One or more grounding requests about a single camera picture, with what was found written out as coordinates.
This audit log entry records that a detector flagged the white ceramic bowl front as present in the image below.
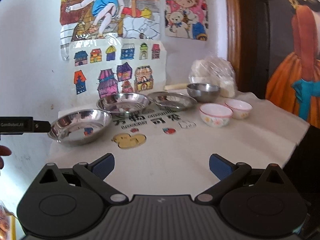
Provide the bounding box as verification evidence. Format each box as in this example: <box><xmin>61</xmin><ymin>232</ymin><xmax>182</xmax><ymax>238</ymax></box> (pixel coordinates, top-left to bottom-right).
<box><xmin>199</xmin><ymin>103</ymin><xmax>233</xmax><ymax>128</ymax></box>

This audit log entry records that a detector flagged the white ceramic bowl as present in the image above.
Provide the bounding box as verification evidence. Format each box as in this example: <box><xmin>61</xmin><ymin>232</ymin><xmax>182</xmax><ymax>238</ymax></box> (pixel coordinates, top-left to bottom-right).
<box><xmin>199</xmin><ymin>103</ymin><xmax>233</xmax><ymax>128</ymax></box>
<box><xmin>225</xmin><ymin>99</ymin><xmax>253</xmax><ymax>120</ymax></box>

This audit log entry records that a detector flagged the white ceramic bowl back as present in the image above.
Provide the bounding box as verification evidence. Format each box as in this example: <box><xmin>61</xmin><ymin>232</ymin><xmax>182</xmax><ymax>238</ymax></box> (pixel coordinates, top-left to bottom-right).
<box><xmin>225</xmin><ymin>99</ymin><xmax>253</xmax><ymax>120</ymax></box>

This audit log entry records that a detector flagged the deep steel bowl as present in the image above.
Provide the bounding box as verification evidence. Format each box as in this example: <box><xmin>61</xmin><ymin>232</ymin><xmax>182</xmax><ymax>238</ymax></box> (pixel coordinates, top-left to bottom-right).
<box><xmin>187</xmin><ymin>83</ymin><xmax>220</xmax><ymax>103</ymax></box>

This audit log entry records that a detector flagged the wide steel plate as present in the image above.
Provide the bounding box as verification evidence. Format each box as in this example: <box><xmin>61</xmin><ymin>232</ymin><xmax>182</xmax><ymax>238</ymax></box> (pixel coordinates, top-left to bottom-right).
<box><xmin>148</xmin><ymin>92</ymin><xmax>197</xmax><ymax>111</ymax></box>

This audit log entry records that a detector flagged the person's left hand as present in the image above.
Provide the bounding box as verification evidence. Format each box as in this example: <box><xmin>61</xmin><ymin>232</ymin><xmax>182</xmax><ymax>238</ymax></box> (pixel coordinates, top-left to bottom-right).
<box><xmin>0</xmin><ymin>145</ymin><xmax>12</xmax><ymax>169</ymax></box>

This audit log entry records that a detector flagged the white printed tablecloth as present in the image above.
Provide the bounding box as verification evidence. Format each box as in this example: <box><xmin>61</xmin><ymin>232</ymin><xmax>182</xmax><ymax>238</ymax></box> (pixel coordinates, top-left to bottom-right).
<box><xmin>49</xmin><ymin>93</ymin><xmax>309</xmax><ymax>197</ymax></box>

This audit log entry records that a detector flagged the houses drawing paper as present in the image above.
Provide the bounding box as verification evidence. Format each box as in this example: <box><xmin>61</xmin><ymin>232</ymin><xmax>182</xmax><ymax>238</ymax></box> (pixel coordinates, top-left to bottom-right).
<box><xmin>67</xmin><ymin>37</ymin><xmax>167</xmax><ymax>102</ymax></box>

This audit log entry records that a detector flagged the plastic bag of buns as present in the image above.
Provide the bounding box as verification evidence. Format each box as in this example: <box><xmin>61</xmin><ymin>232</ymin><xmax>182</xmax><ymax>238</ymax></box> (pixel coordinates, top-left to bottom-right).
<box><xmin>189</xmin><ymin>56</ymin><xmax>237</xmax><ymax>98</ymax></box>

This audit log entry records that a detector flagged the wooden rolling pin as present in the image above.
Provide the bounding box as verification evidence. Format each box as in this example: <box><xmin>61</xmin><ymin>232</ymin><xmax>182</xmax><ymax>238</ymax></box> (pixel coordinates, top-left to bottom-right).
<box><xmin>164</xmin><ymin>83</ymin><xmax>188</xmax><ymax>90</ymax></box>

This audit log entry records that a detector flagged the orange dress woman painting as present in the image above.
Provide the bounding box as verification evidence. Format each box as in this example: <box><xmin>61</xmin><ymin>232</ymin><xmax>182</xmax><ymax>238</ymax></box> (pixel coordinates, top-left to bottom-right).
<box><xmin>265</xmin><ymin>0</ymin><xmax>319</xmax><ymax>127</ymax></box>

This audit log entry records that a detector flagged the boy with fan drawing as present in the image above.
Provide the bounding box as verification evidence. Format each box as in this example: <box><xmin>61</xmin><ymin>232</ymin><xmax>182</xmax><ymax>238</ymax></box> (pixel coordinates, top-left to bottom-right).
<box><xmin>60</xmin><ymin>0</ymin><xmax>161</xmax><ymax>61</ymax></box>

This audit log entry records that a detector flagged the girl with teddy drawing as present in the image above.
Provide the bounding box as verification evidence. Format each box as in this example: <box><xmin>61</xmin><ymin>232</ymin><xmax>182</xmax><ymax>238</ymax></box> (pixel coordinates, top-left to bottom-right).
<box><xmin>164</xmin><ymin>0</ymin><xmax>209</xmax><ymax>41</ymax></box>

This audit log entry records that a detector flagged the brown wooden door frame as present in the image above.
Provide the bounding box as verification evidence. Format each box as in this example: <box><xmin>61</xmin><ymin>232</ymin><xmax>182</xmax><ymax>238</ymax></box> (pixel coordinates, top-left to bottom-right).
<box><xmin>226</xmin><ymin>0</ymin><xmax>241</xmax><ymax>83</ymax></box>

